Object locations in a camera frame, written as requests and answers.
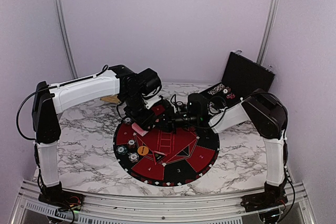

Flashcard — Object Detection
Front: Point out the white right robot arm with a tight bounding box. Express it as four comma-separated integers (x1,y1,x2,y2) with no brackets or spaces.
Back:
155,89,288,207

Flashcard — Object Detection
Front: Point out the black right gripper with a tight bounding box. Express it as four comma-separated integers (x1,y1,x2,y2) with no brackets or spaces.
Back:
152,107,198,135

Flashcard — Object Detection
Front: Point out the red playing card deck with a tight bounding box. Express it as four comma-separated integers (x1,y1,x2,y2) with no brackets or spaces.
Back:
132,123,148,136

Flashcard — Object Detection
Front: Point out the round red black poker mat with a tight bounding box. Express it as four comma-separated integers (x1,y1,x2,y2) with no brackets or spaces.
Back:
113,121,219,187

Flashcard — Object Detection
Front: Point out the right aluminium wall post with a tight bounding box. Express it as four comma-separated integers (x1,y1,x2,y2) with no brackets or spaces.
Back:
257,0,279,65

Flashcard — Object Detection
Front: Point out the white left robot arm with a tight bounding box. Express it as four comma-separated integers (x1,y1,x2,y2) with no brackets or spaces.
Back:
19,65,162,206

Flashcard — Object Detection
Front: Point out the black triangular button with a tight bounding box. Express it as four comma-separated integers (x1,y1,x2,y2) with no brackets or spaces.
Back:
153,151,166,164

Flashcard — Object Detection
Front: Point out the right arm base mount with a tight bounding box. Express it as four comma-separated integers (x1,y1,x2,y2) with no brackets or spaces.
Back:
240,179,288,212

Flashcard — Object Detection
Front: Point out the small orange black chip pile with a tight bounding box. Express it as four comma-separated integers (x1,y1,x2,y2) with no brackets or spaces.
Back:
127,139,136,148

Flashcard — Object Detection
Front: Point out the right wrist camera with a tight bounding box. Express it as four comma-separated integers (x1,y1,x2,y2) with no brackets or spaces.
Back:
170,101,186,113

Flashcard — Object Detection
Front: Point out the aluminium wall post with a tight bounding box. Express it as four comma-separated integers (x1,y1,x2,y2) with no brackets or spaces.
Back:
257,0,279,65
54,0,78,79

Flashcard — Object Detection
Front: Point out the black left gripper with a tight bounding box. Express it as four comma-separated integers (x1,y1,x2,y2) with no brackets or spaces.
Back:
122,91,156,131

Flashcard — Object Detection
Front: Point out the left aluminium wall post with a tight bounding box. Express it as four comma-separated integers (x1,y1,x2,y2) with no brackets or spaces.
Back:
54,0,78,79

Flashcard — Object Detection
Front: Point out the black poker chip case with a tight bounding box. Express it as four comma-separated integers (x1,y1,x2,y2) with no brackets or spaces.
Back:
201,52,275,107

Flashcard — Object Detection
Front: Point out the woven bamboo tray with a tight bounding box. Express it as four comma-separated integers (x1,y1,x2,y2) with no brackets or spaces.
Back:
100,95,120,104

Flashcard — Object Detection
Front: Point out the aluminium front rail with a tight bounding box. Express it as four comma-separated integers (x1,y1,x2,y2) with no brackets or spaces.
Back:
10,179,316,224

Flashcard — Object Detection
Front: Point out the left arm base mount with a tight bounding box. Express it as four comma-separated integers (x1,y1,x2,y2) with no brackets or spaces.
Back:
38,181,83,210

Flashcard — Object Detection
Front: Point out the orange round blind button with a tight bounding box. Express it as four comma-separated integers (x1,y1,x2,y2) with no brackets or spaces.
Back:
137,145,149,156

